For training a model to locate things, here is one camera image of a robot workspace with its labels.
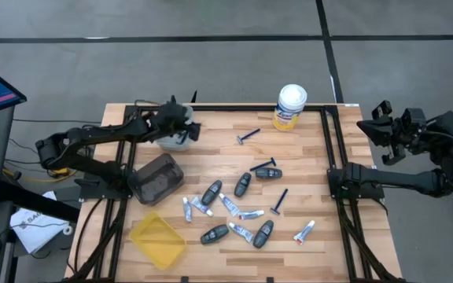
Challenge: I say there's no white travel toothpaste tube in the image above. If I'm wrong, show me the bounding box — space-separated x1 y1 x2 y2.
228 222 255 244
238 209 266 221
218 192 241 218
293 219 316 246
190 195 215 218
182 196 193 223

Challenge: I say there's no yellow plastic tray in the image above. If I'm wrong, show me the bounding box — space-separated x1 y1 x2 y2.
127 211 188 271

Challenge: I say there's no black desk bar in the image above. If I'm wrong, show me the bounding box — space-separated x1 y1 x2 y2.
0 180 81 223

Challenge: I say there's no Lysol wipes canister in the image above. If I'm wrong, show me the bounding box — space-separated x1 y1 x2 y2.
271 83 308 132

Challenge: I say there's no yellow floor cable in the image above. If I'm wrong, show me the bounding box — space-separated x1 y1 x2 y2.
2 167 79 184

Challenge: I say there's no white printed paper sheet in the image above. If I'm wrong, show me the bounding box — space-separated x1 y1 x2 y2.
9 191 70 255

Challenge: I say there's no light grey plastic bin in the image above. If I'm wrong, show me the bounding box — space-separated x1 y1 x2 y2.
154 105 194 153

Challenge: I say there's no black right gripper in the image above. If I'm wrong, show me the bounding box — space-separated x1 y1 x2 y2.
356 100 428 166

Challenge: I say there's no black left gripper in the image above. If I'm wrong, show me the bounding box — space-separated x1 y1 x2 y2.
151 102 202 142

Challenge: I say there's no black aluminium table frame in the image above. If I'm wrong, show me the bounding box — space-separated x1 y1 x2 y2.
64 104 407 283

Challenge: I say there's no dark grey plastic bin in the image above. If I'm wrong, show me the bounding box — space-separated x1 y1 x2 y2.
127 153 186 207

